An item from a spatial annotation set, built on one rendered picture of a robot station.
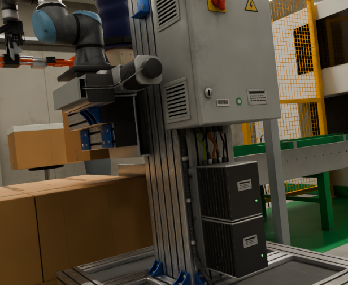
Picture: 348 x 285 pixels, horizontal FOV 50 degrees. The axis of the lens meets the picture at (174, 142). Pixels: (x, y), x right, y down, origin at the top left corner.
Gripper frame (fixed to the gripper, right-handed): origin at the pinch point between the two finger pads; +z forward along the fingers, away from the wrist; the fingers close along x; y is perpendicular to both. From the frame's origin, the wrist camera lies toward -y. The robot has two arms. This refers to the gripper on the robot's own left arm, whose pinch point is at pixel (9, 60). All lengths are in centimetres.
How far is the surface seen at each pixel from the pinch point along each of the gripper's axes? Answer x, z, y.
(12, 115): 586, -32, 110
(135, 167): 8, 61, 68
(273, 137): -53, 51, 123
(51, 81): 587, -98, 191
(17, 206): -17, 69, -6
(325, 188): -37, 90, 189
